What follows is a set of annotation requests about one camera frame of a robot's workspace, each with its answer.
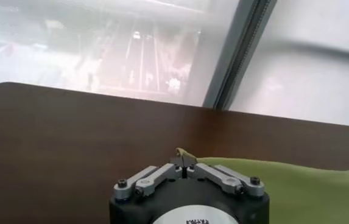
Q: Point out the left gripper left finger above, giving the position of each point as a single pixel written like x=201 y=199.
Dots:
x=156 y=178

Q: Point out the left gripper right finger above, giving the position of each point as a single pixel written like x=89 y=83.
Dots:
x=223 y=178

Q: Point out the lime green printed t-shirt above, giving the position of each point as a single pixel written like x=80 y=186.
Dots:
x=284 y=194

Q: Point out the dark vertical window mullion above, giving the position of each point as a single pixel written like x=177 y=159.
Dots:
x=238 y=54

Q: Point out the grey outdoor handrail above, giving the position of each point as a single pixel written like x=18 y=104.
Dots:
x=314 y=48

